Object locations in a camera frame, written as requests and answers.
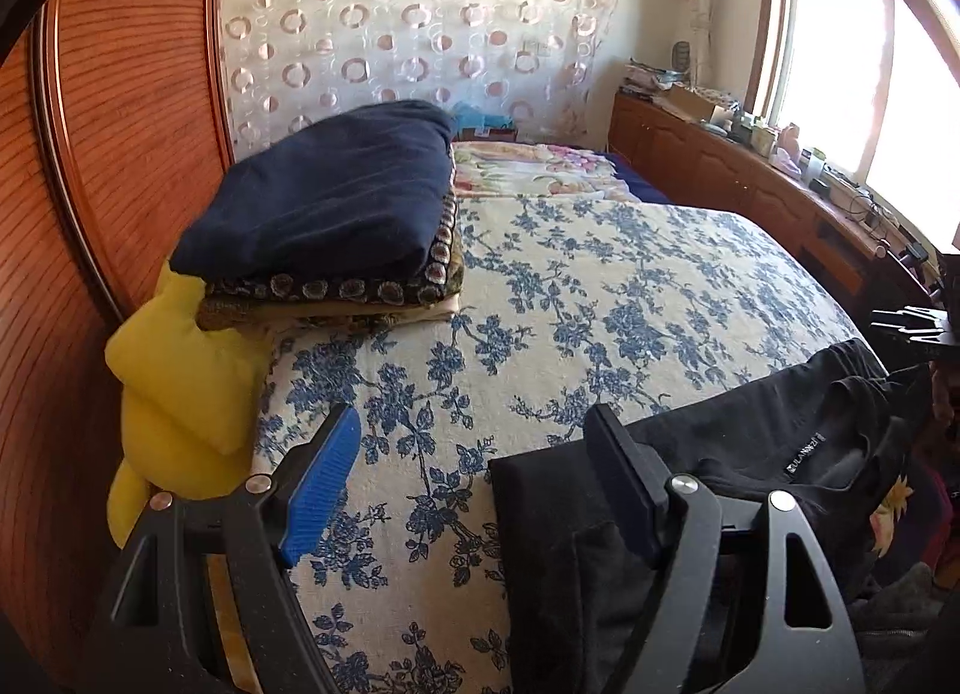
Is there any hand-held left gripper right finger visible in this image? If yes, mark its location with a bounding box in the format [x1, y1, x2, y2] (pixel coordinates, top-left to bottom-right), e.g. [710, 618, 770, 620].
[585, 403, 863, 694]

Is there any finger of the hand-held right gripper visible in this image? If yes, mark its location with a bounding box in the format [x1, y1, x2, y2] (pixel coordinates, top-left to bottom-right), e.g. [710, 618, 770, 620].
[870, 304, 947, 351]

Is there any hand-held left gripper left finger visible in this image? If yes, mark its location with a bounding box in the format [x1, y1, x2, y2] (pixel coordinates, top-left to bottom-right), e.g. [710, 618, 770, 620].
[90, 403, 363, 694]

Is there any black printed t-shirt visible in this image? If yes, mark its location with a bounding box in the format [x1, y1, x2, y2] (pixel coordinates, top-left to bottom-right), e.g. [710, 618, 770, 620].
[487, 338, 931, 694]

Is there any person's right hand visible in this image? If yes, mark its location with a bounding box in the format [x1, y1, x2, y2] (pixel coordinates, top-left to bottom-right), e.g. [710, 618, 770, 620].
[930, 368, 960, 455]

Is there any person's dark floral clothing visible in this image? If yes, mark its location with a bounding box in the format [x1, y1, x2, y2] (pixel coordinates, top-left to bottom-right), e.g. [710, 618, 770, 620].
[847, 454, 960, 665]

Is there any yellow pillow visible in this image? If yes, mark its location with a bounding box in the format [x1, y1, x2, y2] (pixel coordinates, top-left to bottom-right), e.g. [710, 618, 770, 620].
[103, 259, 278, 552]

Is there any blue and white floral bedsheet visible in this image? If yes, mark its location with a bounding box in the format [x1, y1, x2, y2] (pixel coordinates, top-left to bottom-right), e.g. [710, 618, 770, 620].
[202, 195, 886, 694]

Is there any dark patterned folded cloth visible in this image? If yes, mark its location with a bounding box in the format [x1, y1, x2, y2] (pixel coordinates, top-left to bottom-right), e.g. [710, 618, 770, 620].
[202, 191, 466, 313]

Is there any long wooden cabinet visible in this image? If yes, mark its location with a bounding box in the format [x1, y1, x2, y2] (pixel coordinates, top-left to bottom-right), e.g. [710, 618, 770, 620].
[607, 90, 938, 305]

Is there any wooden framed window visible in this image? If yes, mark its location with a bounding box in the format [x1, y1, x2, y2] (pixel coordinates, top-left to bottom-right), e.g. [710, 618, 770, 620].
[750, 0, 960, 253]

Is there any navy folded cloth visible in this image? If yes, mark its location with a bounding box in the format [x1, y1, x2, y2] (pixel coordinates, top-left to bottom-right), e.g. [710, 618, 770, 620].
[172, 100, 458, 286]

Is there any navy bed sheet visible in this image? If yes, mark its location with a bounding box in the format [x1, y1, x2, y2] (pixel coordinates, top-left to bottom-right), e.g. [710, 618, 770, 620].
[600, 150, 676, 204]

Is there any open cardboard box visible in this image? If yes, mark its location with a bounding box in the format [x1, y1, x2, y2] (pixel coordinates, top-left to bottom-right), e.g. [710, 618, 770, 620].
[664, 85, 717, 123]

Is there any floral blanket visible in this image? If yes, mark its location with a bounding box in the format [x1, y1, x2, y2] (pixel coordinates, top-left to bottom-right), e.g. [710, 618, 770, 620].
[450, 139, 623, 200]

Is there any pile of clutter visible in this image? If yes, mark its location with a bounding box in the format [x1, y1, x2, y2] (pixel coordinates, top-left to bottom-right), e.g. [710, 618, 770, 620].
[621, 60, 676, 99]

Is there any sheer circle-patterned curtain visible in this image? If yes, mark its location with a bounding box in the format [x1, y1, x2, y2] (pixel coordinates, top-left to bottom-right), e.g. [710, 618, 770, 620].
[217, 0, 623, 166]

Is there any tangle of black cables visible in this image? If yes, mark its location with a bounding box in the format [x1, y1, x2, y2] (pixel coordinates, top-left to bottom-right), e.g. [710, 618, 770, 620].
[825, 169, 925, 254]

